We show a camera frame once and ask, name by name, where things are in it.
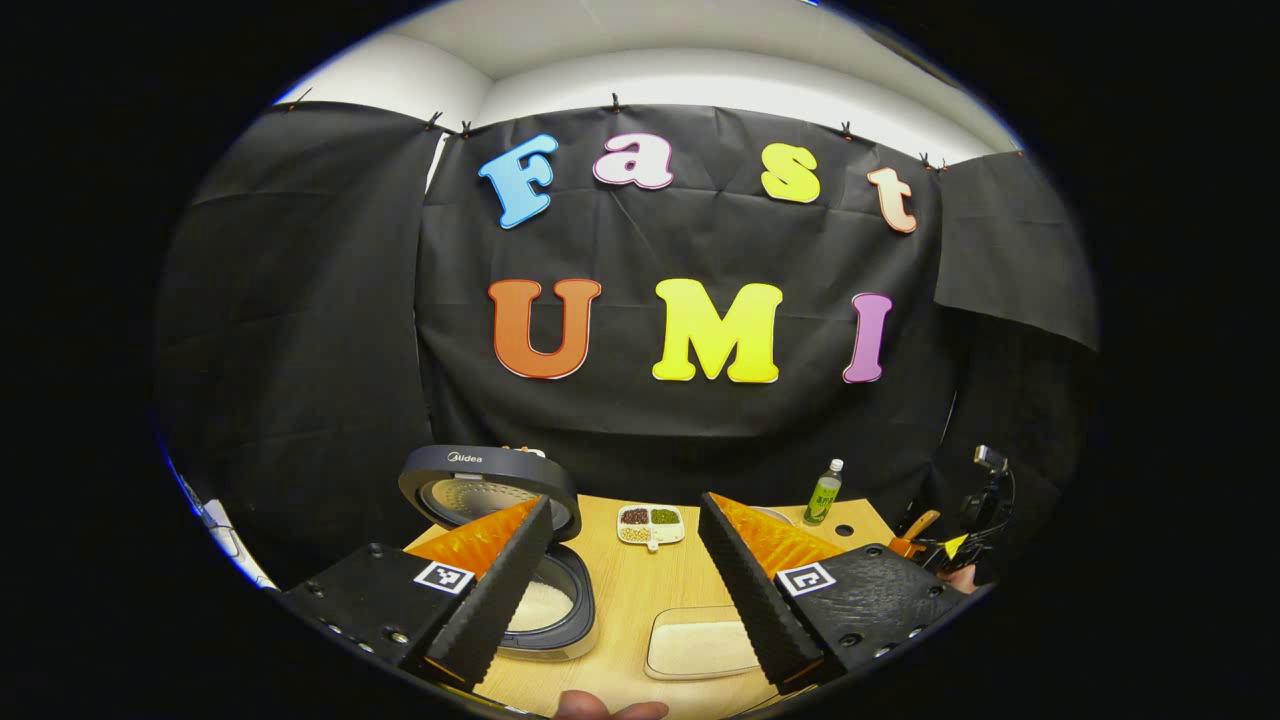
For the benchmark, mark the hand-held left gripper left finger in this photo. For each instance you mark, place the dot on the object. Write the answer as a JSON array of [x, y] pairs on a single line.
[[505, 590]]

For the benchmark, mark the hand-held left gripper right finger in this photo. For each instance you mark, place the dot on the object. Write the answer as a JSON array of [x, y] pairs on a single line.
[[752, 600]]

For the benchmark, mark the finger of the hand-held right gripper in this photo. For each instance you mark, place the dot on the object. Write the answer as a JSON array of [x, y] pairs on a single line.
[[905, 548]]

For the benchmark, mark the clear container of white rice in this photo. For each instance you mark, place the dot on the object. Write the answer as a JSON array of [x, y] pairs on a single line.
[[700, 645]]

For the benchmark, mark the dark grey rice cooker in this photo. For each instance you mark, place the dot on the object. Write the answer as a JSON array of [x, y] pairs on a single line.
[[480, 470]]

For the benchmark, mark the green label drink bottle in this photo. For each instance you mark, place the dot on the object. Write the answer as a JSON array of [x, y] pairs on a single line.
[[822, 498]]

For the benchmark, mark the white divided bean dish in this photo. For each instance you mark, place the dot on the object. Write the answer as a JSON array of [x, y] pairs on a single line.
[[650, 530]]

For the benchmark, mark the white toaster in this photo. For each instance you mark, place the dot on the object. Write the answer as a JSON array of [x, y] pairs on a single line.
[[538, 453]]

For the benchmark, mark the black backdrop cloth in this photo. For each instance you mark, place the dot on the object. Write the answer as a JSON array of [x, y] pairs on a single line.
[[350, 350]]

